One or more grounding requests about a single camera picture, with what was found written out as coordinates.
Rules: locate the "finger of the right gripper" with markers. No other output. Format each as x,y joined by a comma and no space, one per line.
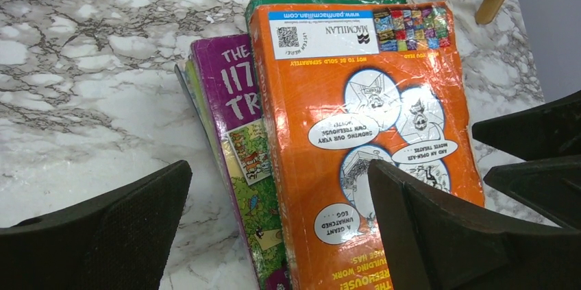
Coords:
550,130
551,187

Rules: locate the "dark cover treehouse book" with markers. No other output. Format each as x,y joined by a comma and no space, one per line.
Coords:
187,77

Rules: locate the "orange treehouse book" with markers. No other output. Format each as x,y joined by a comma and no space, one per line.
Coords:
342,85

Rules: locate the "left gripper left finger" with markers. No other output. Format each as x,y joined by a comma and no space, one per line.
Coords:
117,240

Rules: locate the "green treehouse book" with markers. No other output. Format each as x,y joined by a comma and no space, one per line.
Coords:
253,4

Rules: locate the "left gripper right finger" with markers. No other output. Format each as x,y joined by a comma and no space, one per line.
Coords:
435,240

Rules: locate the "purple treehouse book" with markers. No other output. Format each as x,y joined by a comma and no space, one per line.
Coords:
226,95

